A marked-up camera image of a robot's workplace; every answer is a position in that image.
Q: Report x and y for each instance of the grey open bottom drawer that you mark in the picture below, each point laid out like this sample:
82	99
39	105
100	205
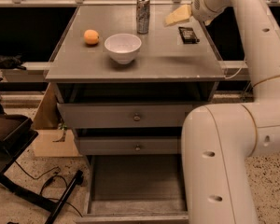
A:
135	189

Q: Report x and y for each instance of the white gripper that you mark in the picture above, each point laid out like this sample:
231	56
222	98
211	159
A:
202	7

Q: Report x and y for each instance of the black rxbar chocolate packet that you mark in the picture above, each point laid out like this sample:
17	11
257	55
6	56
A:
188	36

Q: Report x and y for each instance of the silver drink can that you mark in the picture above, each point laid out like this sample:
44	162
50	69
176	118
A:
142	16

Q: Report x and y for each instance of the white ceramic bowl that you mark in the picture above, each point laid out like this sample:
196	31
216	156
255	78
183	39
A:
123	48

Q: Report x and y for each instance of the orange fruit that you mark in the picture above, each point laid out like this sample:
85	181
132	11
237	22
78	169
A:
91	37

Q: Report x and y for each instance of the cardboard box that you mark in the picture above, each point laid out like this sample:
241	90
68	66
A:
54	138

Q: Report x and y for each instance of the grey drawer cabinet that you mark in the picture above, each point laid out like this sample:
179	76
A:
165	71

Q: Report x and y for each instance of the grey middle drawer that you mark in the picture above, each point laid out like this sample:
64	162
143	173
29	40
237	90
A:
128	145

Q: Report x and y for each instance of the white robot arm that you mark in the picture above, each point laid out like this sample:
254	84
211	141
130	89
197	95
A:
217	138

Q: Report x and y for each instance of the grey top drawer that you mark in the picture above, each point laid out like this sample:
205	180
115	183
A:
81	116

